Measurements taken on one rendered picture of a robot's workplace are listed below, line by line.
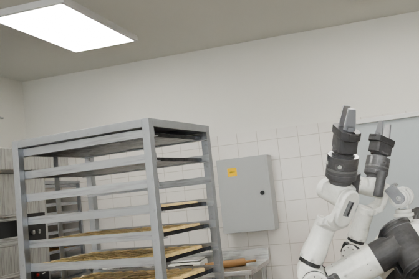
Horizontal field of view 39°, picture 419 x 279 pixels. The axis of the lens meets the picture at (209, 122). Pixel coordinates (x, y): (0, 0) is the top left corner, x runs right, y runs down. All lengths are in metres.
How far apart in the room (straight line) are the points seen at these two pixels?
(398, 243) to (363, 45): 4.11
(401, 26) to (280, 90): 1.25
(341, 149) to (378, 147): 0.65
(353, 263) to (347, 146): 0.34
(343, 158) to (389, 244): 0.28
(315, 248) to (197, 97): 4.34
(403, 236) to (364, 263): 0.13
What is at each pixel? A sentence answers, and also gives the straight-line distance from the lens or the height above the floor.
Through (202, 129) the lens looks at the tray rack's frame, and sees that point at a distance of 2.42.
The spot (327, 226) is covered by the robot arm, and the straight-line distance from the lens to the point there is 1.71.
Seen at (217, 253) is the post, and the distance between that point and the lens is 2.45.
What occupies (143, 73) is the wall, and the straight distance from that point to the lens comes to 6.21.
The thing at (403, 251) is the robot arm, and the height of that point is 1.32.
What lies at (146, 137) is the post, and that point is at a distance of 2.06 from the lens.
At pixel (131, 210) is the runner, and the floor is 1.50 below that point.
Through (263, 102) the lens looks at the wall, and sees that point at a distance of 5.76.
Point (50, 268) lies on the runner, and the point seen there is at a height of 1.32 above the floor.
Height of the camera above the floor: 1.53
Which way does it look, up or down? 7 degrees up
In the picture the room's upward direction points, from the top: 6 degrees counter-clockwise
